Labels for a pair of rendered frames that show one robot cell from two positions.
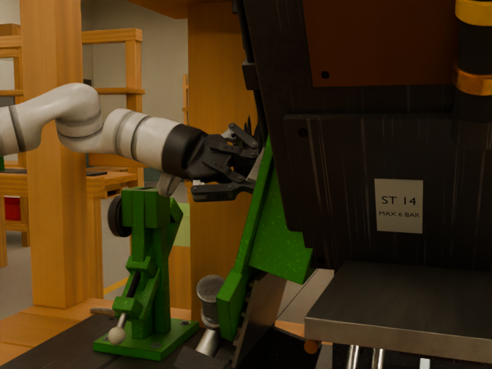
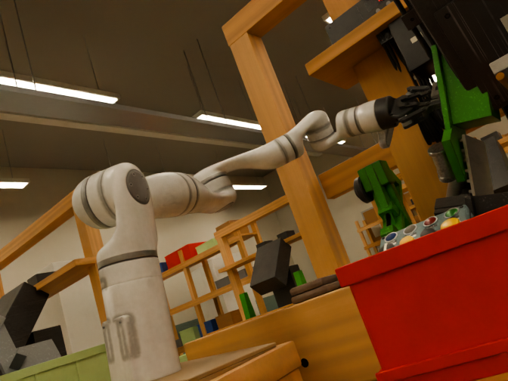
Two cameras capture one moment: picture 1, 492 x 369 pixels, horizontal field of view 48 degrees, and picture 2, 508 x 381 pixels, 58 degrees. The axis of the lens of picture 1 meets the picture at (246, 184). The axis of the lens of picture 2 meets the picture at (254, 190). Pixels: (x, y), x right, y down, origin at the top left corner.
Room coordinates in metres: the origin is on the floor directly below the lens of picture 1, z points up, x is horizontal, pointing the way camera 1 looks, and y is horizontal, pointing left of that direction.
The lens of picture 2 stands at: (-0.29, 0.15, 0.90)
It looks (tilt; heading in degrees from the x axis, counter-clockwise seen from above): 14 degrees up; 16
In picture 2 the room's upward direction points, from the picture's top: 20 degrees counter-clockwise
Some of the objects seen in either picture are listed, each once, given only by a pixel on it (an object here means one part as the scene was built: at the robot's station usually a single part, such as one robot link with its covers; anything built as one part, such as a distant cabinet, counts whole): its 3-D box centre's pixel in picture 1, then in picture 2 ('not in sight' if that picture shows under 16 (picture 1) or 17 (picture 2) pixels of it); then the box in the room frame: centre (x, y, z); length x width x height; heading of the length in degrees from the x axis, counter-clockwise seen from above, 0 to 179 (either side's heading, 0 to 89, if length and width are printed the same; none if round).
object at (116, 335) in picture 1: (121, 323); not in sight; (0.87, 0.20, 0.96); 0.06 x 0.03 x 0.06; 161
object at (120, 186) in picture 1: (101, 181); not in sight; (9.85, 2.57, 0.22); 1.20 x 0.81 x 0.44; 164
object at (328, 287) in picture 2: not in sight; (317, 287); (0.61, 0.35, 0.91); 0.10 x 0.08 x 0.03; 168
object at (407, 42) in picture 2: not in sight; (435, 34); (0.94, -0.11, 1.42); 0.17 x 0.12 x 0.15; 71
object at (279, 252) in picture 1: (289, 215); (466, 93); (0.67, -0.05, 1.17); 0.13 x 0.12 x 0.20; 71
